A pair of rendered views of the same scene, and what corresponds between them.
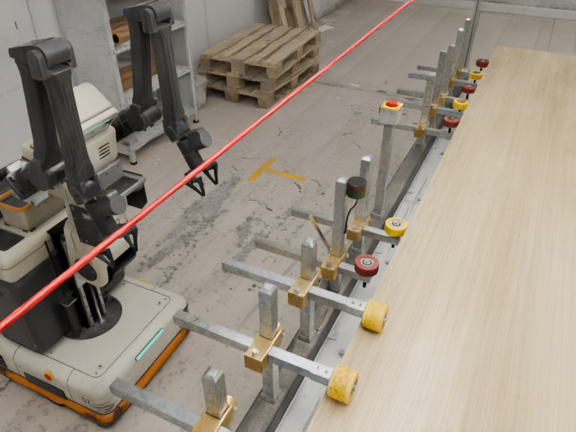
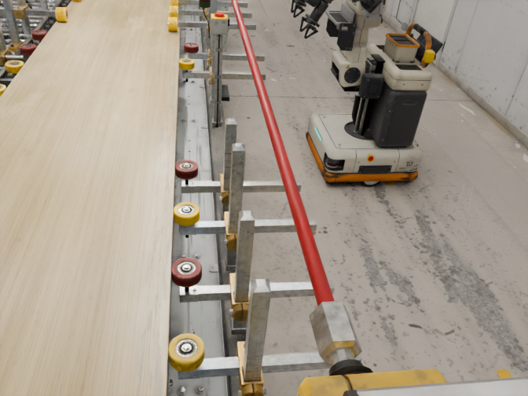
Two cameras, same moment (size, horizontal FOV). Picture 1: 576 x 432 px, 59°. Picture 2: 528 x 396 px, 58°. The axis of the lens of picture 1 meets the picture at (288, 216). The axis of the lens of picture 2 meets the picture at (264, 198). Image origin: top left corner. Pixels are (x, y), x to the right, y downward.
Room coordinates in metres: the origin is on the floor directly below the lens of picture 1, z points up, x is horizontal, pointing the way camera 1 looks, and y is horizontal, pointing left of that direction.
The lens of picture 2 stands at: (3.65, -1.44, 1.80)
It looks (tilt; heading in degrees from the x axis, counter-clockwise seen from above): 36 degrees down; 143
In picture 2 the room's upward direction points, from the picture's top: 6 degrees clockwise
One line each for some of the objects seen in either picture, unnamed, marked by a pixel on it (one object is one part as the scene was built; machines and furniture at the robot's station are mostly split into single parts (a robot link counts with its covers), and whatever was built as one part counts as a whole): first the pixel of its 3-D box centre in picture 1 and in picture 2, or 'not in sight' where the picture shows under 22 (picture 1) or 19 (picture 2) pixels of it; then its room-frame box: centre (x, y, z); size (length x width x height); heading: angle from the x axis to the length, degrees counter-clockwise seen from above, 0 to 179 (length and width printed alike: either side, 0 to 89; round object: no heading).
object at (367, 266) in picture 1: (365, 273); (191, 53); (1.26, -0.26, 0.85); 0.08 x 0.08 x 0.11
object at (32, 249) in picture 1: (57, 258); (386, 89); (1.66, 0.99, 0.59); 0.55 x 0.34 x 0.83; 155
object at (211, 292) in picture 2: (432, 97); (258, 291); (2.91, -0.87, 0.80); 0.43 x 0.03 x 0.04; 64
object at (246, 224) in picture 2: (445, 84); (241, 284); (2.92, -0.94, 0.88); 0.04 x 0.04 x 0.48; 64
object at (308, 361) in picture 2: (441, 80); (271, 364); (3.14, -0.98, 0.82); 0.43 x 0.03 x 0.04; 64
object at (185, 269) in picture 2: (467, 94); (186, 281); (2.82, -1.05, 0.85); 0.08 x 0.08 x 0.11
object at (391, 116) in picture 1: (390, 114); (219, 24); (1.81, -0.39, 1.18); 0.07 x 0.07 x 0.08; 64
